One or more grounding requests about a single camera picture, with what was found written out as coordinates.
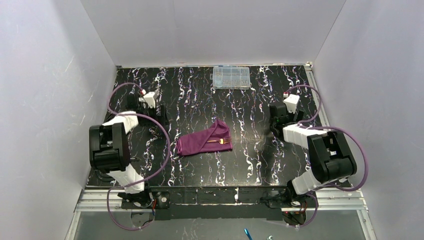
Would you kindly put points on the clear plastic compartment box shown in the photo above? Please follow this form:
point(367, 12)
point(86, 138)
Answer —
point(231, 78)

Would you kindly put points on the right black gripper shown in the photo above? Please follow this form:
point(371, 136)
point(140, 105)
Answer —
point(278, 120)

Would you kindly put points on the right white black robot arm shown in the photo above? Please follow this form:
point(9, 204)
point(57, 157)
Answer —
point(329, 154)

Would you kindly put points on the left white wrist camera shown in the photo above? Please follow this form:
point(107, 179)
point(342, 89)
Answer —
point(149, 99)

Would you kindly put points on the black coiled cable yellow plug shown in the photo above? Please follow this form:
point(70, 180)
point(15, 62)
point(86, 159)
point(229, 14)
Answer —
point(103, 177)

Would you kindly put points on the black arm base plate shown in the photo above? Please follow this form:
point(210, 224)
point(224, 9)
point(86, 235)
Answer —
point(234, 202)

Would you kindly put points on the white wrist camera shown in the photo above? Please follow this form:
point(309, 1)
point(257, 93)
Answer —
point(291, 103)
point(149, 99)

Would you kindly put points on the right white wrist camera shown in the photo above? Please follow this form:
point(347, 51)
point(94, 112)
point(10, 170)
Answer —
point(291, 103)

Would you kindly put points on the purple cloth napkin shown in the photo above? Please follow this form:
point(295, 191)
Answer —
point(196, 143)

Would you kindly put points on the aluminium frame rail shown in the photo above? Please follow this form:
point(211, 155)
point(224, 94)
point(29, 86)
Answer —
point(257, 159)

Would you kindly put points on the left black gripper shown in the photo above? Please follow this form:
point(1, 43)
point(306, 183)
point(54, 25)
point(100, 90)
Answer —
point(159, 112)

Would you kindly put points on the blue tool handle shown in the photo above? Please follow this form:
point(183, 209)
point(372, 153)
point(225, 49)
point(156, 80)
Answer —
point(247, 234)

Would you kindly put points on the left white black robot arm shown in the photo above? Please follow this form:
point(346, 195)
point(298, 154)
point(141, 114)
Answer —
point(109, 146)

